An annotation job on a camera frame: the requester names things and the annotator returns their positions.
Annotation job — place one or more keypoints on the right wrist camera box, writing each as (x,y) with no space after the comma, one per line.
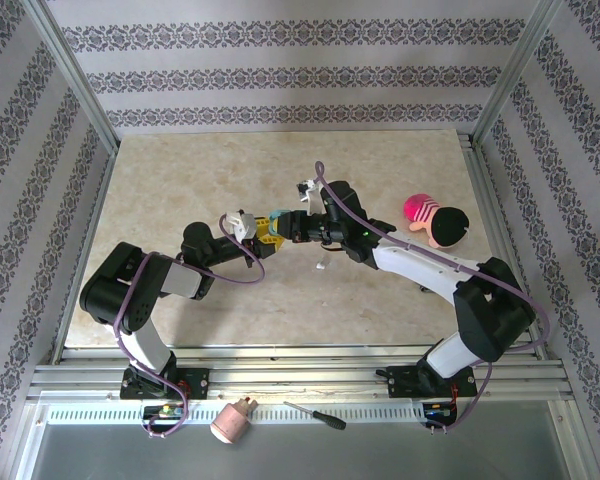
(310,195)

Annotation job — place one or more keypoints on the controller circuit board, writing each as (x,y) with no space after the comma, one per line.
(165,411)
(439,410)

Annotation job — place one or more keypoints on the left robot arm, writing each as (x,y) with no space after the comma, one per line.
(120,285)

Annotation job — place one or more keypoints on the grey metal panel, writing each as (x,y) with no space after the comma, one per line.
(305,452)

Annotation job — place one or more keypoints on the right controller circuit board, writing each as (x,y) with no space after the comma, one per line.
(439,410)

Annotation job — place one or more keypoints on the aluminium cell frame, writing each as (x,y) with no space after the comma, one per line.
(305,372)

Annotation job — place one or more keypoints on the pink striped plush doll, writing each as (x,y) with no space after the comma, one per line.
(420,207)

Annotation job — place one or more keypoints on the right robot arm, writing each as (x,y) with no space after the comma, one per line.
(490,310)

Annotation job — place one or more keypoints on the left controller circuit board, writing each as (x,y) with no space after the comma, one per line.
(165,411)

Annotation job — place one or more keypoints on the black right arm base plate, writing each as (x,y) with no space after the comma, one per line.
(402,380)

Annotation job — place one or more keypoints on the white stem earbud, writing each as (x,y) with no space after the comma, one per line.
(322,263)

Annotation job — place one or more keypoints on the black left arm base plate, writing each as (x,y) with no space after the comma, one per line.
(197,382)

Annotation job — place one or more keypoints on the pink cylindrical container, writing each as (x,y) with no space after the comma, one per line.
(230,422)

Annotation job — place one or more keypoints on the teal earbud charging case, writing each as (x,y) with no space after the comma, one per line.
(276,225)

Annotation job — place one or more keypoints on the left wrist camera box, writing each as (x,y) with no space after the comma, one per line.
(242,225)

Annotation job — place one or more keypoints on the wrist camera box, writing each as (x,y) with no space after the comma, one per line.
(242,225)
(310,195)

